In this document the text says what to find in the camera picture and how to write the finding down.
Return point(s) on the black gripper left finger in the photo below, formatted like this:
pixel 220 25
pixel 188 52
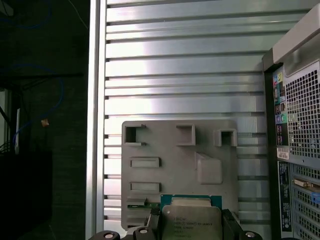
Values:
pixel 155 232

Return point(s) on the silver CPU green edge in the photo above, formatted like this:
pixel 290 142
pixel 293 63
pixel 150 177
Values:
pixel 190 220

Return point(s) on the black open PC case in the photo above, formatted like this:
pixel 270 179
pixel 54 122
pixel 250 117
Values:
pixel 300 125

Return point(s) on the grey plastic parts rack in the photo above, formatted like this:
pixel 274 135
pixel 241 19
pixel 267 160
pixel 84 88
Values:
pixel 175 162

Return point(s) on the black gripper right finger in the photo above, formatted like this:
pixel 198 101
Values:
pixel 228 227

